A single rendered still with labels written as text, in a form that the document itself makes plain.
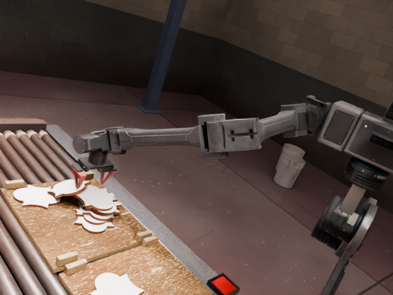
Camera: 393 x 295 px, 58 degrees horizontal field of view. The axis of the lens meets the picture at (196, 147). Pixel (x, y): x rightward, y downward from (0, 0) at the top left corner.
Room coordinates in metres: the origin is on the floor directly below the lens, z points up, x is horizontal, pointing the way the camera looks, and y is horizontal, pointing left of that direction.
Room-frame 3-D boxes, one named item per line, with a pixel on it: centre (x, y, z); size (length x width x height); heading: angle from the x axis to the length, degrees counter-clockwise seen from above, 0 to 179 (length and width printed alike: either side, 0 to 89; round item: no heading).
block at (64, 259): (0.78, 0.24, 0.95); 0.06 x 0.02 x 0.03; 141
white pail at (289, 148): (4.73, -1.28, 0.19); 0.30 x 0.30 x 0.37
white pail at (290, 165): (4.31, -1.21, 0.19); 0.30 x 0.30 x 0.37
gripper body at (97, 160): (1.07, 0.30, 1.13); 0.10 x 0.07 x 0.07; 144
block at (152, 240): (0.97, 0.04, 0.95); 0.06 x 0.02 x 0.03; 143
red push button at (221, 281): (0.91, -0.22, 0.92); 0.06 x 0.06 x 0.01; 52
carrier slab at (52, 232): (1.00, 0.30, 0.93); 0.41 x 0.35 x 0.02; 51
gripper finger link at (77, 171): (1.04, 0.32, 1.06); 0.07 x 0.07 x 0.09; 54
